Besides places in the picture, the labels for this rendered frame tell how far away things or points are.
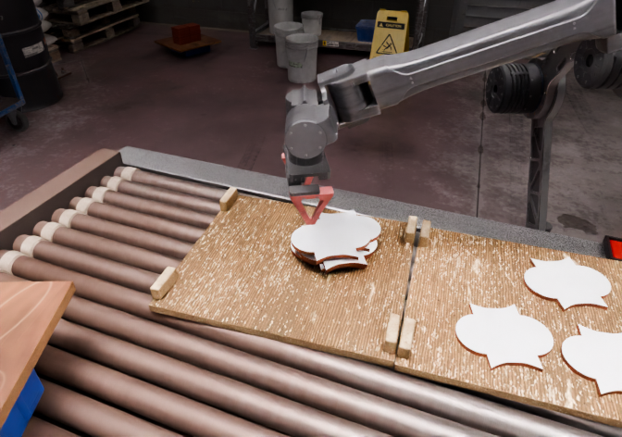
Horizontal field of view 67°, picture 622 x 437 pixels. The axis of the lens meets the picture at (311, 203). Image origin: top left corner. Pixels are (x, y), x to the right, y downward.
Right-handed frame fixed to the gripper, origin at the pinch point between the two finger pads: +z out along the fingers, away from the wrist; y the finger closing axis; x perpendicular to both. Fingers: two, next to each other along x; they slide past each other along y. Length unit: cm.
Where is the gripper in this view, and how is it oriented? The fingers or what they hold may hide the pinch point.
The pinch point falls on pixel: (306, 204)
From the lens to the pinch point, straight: 81.6
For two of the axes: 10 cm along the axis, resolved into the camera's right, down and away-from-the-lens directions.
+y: 1.4, 5.7, -8.1
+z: 0.1, 8.2, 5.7
